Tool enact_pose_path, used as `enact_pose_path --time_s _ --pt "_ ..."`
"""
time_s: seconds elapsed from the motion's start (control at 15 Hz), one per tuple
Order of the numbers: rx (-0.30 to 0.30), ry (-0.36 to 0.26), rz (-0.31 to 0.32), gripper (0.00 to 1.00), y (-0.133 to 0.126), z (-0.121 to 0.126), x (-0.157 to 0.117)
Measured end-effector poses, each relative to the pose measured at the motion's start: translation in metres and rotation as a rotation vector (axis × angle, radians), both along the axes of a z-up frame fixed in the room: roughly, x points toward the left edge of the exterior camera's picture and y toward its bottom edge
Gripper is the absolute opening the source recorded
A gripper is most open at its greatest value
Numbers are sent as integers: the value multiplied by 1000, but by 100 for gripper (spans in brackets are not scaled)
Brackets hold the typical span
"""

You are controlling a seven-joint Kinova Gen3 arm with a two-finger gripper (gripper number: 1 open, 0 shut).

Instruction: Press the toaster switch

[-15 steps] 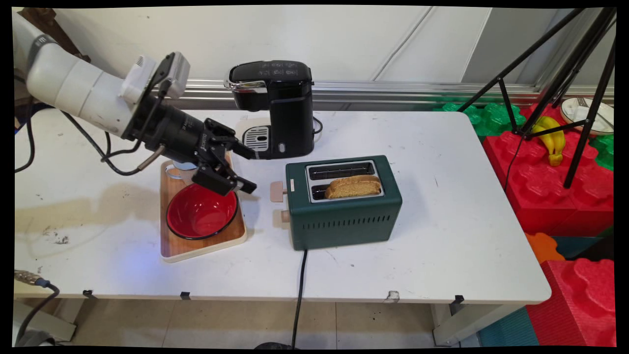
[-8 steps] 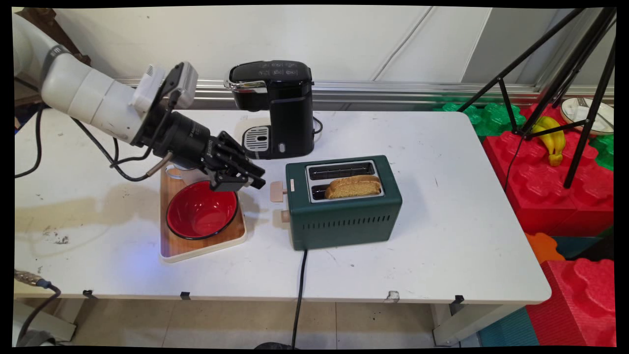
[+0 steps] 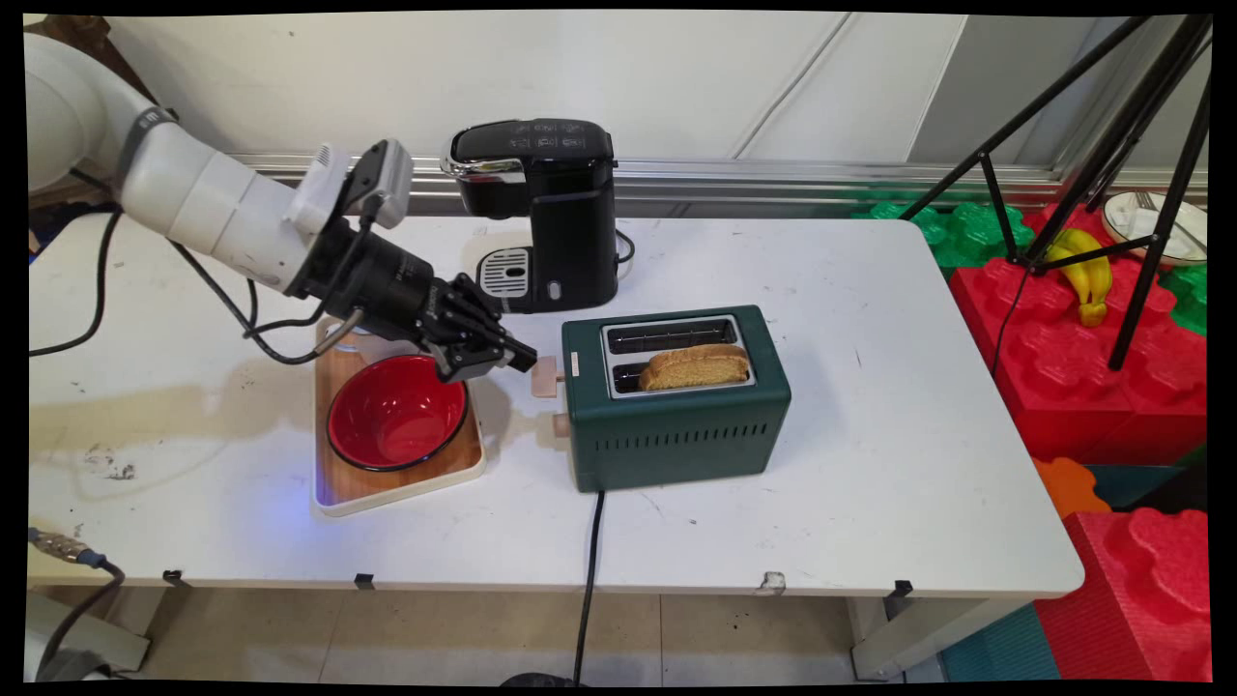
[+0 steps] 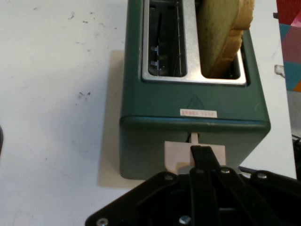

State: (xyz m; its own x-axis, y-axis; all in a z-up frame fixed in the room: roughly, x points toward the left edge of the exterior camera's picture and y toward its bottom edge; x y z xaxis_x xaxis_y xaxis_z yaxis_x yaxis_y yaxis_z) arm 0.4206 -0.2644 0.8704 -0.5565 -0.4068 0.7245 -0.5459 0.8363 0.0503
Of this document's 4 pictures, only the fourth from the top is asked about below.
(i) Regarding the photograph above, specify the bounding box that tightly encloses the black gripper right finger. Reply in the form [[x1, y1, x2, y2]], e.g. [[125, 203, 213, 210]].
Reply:
[[206, 145, 301, 226]]

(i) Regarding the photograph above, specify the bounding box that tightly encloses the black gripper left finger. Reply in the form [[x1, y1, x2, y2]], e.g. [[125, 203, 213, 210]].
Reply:
[[85, 145, 218, 226]]

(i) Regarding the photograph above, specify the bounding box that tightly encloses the white toaster lever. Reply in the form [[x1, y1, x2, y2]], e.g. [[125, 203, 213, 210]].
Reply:
[[164, 132, 227, 172]]

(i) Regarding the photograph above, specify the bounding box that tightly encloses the dark green two-slot toaster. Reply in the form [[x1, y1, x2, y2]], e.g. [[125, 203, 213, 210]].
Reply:
[[119, 0, 271, 181]]

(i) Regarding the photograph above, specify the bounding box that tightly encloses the colourful patterned floor mat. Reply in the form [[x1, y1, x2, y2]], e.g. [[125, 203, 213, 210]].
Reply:
[[278, 23, 301, 93]]

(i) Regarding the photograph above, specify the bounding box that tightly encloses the small pale bread slice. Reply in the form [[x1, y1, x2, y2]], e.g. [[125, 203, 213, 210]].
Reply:
[[210, 28, 243, 79]]

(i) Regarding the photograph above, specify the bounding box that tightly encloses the large toasted bread slice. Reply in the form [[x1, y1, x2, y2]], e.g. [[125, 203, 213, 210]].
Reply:
[[196, 0, 256, 78]]

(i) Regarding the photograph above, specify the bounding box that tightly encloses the black rounded object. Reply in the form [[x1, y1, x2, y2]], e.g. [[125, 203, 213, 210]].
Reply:
[[0, 125, 4, 162]]

